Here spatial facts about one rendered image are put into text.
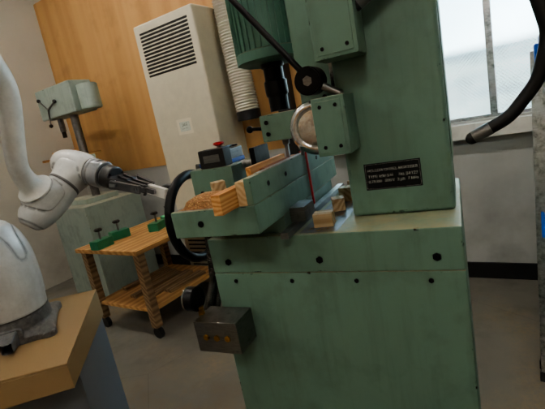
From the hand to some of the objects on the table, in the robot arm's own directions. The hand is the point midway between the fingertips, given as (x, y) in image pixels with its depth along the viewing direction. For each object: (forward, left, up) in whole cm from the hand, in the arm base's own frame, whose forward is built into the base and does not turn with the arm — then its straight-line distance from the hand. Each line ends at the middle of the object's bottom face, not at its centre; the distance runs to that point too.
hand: (158, 191), depth 122 cm
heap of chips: (+7, -38, +2) cm, 38 cm away
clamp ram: (+24, -20, +1) cm, 31 cm away
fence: (+33, -30, +2) cm, 45 cm away
